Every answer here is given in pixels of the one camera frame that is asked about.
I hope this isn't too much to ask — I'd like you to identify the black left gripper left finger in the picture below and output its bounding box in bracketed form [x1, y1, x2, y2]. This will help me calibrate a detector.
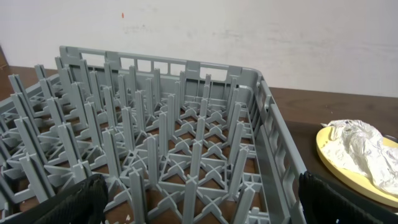
[5, 174, 109, 224]

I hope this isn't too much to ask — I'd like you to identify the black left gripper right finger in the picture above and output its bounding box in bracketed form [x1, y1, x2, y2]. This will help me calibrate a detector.
[298, 171, 397, 224]

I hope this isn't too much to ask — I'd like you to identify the white paper napkin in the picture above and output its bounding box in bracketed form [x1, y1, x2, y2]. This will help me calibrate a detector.
[321, 119, 397, 195]

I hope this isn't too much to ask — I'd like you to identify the yellow round plate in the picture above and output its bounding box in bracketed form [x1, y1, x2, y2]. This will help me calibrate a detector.
[316, 127, 397, 208]

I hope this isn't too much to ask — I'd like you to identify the grey plastic dish rack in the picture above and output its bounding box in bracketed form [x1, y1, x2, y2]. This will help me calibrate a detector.
[1, 46, 306, 223]

